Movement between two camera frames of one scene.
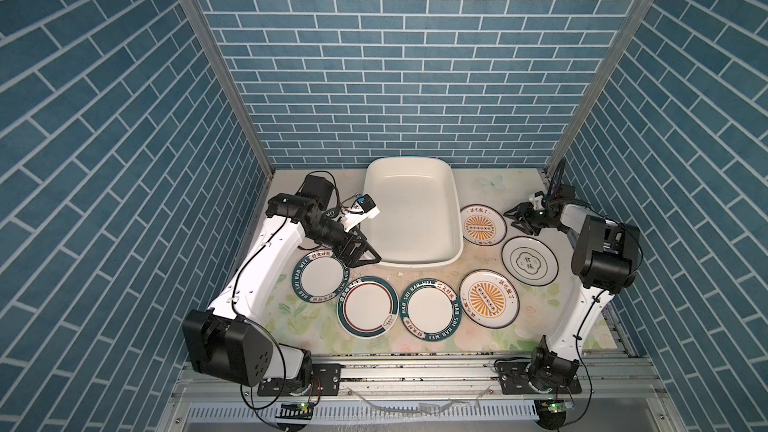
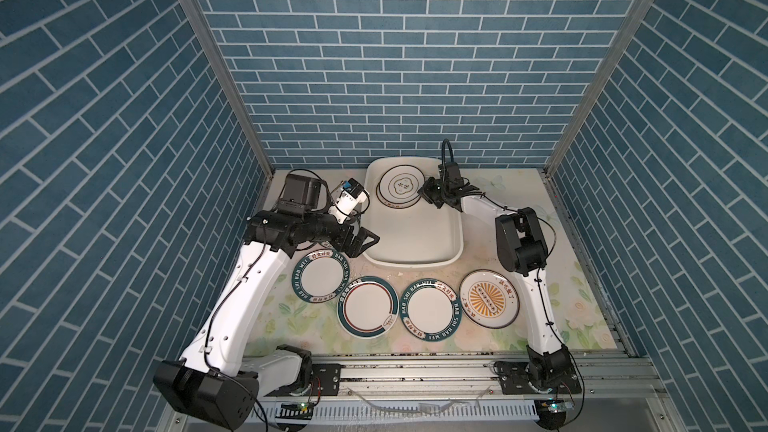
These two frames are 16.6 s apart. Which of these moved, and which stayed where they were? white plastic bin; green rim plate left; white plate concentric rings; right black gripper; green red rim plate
Moved: right black gripper; white plate concentric rings
Stayed: white plastic bin; green red rim plate; green rim plate left
